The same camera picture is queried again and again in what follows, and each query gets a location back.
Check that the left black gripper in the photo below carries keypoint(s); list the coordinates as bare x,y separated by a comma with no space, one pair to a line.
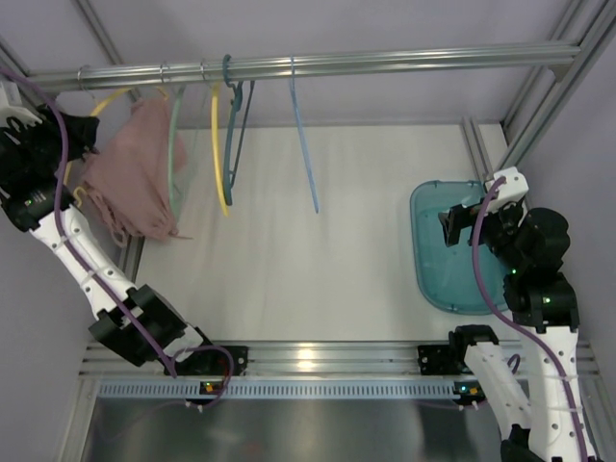
67,133

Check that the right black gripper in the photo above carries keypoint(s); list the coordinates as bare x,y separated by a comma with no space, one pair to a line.
471,221

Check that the pink trousers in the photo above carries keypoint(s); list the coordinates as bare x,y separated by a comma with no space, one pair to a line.
126,182

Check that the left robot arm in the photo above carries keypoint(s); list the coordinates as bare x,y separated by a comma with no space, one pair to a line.
136,323

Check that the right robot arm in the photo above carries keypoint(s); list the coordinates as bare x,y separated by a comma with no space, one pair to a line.
546,422

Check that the green hanger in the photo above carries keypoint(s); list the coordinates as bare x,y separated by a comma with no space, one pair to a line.
173,195

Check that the dark teal hanger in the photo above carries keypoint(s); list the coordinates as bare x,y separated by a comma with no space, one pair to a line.
231,165

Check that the light blue hanger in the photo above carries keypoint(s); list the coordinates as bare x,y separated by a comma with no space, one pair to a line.
302,139

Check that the teal transparent plastic bin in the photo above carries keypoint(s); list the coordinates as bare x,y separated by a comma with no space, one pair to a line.
445,274

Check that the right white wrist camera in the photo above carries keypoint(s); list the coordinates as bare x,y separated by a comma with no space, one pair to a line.
512,190

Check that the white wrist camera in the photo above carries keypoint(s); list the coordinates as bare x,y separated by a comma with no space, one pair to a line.
512,190
11,105

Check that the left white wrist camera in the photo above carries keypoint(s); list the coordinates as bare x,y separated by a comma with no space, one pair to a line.
11,105

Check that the aluminium frame post left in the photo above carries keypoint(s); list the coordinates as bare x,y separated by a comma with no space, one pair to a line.
53,35

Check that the aluminium frame post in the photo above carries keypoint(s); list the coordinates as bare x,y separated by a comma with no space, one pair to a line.
53,35
546,89

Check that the aluminium hanging rail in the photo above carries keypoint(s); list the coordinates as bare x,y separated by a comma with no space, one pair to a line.
234,69

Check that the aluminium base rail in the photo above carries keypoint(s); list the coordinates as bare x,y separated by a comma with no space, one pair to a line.
288,360

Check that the aluminium frame post right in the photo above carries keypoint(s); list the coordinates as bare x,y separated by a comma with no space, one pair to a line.
546,89

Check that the slotted grey cable duct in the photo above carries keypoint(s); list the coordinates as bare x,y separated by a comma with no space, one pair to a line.
282,389

